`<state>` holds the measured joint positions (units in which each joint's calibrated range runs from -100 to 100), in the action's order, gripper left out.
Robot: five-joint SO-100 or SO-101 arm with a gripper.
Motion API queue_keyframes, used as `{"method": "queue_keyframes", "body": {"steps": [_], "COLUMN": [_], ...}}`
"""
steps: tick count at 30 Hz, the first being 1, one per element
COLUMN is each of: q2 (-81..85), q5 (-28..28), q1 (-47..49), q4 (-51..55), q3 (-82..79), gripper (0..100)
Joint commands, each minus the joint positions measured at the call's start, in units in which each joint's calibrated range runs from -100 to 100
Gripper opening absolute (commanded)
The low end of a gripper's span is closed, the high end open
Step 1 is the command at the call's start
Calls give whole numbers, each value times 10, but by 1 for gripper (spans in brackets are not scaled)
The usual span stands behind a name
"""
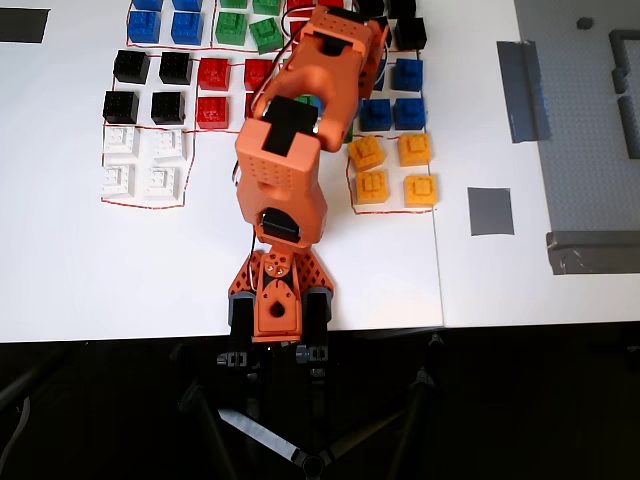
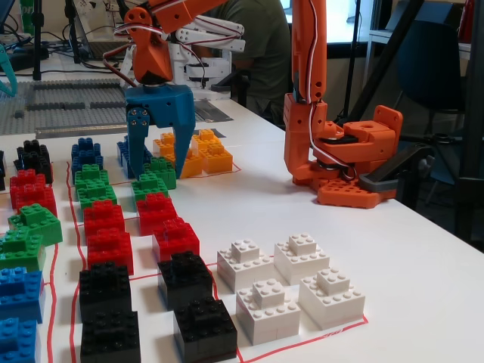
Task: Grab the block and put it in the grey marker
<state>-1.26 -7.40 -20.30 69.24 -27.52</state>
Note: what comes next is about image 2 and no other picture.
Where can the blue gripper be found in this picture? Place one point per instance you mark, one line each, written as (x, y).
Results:
(162, 101)

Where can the green lego block stack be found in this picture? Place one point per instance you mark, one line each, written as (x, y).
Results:
(96, 194)
(160, 164)
(149, 187)
(20, 251)
(90, 172)
(36, 225)

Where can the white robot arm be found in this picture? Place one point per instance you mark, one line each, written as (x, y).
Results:
(211, 34)

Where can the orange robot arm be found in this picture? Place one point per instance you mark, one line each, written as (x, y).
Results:
(306, 56)

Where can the yellow lego block stack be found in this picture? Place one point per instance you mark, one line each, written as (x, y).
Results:
(217, 159)
(193, 166)
(166, 143)
(207, 136)

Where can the blue lego block stack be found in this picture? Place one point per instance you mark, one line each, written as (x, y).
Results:
(19, 291)
(17, 340)
(121, 155)
(86, 143)
(89, 159)

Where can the red lego block stack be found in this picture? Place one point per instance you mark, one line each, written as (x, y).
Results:
(104, 219)
(175, 240)
(24, 177)
(155, 211)
(109, 251)
(34, 196)

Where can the black lego block stack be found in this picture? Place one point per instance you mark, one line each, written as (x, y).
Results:
(38, 166)
(204, 332)
(104, 289)
(185, 281)
(109, 338)
(2, 170)
(31, 146)

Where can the white lego block stack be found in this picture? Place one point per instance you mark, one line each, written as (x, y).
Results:
(332, 302)
(268, 317)
(244, 264)
(302, 262)

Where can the grey lego baseplate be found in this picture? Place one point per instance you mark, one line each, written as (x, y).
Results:
(56, 96)

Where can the open laptop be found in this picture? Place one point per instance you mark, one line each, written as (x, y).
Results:
(90, 22)

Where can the person in green shirt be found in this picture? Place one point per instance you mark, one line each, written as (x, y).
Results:
(264, 49)

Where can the small grey lego brick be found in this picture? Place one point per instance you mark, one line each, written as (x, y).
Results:
(19, 113)

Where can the teal robot claw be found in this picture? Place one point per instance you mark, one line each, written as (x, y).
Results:
(8, 68)

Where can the green soda bottle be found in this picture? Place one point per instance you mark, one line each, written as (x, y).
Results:
(28, 17)

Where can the black grey table clamp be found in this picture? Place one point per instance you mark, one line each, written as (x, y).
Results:
(397, 166)

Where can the dark blue chair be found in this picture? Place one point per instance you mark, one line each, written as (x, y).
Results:
(427, 68)

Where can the black tripod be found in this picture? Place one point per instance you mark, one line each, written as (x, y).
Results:
(472, 151)

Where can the red cylinder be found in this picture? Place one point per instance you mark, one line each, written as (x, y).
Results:
(466, 19)

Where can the grey duct tape strip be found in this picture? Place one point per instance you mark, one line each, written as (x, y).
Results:
(211, 111)

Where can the straight grey lego wall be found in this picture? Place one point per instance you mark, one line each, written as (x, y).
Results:
(107, 105)

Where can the long grey lego wall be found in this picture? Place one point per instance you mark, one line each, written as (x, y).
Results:
(77, 86)

